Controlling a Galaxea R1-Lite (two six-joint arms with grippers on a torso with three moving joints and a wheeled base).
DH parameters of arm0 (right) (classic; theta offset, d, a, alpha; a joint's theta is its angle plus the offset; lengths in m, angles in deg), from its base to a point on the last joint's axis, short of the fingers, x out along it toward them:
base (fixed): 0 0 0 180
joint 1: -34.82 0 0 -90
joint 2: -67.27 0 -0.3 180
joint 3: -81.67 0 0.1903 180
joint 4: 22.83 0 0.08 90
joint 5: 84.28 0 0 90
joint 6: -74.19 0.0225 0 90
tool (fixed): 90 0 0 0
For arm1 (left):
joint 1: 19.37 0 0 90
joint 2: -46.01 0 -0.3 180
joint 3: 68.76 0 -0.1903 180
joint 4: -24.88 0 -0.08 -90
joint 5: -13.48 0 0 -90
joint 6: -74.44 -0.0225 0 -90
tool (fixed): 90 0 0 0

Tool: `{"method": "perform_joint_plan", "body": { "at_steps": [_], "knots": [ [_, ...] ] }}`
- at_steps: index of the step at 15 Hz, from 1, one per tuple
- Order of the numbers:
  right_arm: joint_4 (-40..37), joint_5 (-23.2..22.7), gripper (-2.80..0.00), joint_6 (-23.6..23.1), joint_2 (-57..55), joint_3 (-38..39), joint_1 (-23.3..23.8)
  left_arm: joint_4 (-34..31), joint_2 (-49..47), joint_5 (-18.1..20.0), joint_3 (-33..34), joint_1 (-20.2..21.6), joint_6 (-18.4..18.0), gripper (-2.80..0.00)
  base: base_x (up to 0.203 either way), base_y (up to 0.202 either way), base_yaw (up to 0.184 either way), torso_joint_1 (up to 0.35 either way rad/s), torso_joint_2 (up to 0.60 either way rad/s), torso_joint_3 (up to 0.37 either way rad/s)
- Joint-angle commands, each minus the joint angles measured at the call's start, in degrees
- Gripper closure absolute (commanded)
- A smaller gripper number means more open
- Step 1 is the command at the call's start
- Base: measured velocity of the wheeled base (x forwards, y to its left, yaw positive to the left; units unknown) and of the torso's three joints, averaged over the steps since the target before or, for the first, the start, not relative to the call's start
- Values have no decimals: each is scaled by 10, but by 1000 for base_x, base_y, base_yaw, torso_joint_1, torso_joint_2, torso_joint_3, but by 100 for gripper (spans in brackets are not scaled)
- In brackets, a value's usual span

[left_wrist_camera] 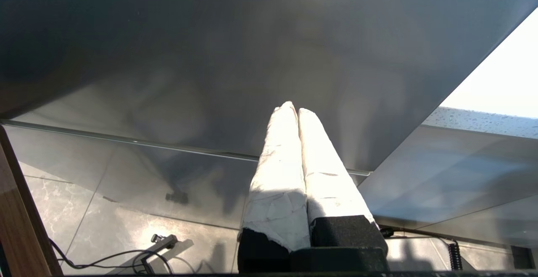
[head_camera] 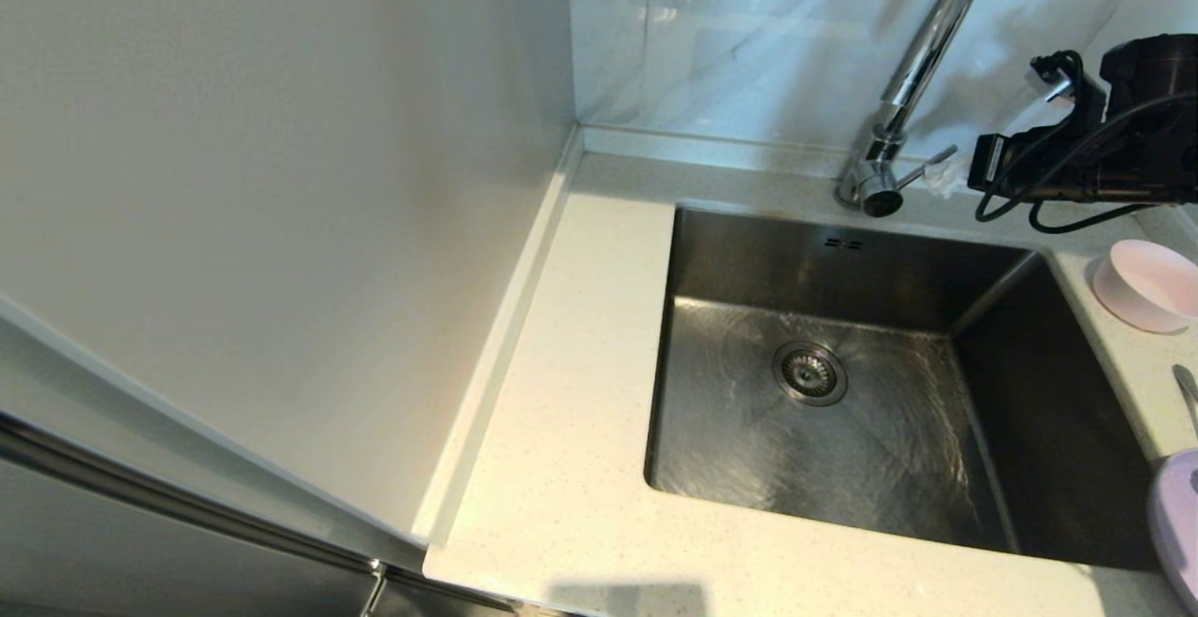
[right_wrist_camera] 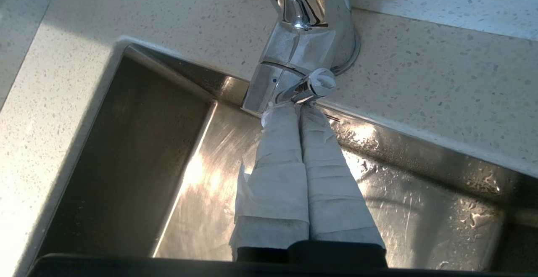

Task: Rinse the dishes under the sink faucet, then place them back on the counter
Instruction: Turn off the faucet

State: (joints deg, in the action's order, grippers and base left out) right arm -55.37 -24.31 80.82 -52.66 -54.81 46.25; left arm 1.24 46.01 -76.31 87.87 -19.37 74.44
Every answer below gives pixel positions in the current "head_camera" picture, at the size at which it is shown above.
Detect chrome faucet lever handle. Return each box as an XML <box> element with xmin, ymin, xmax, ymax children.
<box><xmin>859</xmin><ymin>143</ymin><xmax>959</xmax><ymax>219</ymax></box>

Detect pink bowl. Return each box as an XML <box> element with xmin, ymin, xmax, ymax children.
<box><xmin>1091</xmin><ymin>239</ymin><xmax>1198</xmax><ymax>335</ymax></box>

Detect metal spoon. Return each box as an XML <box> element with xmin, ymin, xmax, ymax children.
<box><xmin>1172</xmin><ymin>363</ymin><xmax>1198</xmax><ymax>442</ymax></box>

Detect lilac plate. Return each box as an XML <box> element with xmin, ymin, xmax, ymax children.
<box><xmin>1148</xmin><ymin>448</ymin><xmax>1198</xmax><ymax>607</ymax></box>

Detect stainless steel sink basin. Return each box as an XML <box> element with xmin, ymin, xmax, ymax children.
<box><xmin>644</xmin><ymin>205</ymin><xmax>1161</xmax><ymax>573</ymax></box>

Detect chrome gooseneck faucet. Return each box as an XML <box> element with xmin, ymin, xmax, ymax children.
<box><xmin>836</xmin><ymin>0</ymin><xmax>995</xmax><ymax>211</ymax></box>

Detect round metal drain strainer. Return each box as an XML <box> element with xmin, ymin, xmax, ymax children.
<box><xmin>773</xmin><ymin>341</ymin><xmax>850</xmax><ymax>407</ymax></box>

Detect grey cabinet door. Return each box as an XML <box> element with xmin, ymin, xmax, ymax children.
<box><xmin>0</xmin><ymin>294</ymin><xmax>428</xmax><ymax>617</ymax></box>

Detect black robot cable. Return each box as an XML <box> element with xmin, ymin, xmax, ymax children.
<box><xmin>973</xmin><ymin>50</ymin><xmax>1198</xmax><ymax>236</ymax></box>

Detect steel bar door handle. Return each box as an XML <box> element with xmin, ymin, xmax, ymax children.
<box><xmin>0</xmin><ymin>411</ymin><xmax>387</xmax><ymax>579</ymax></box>

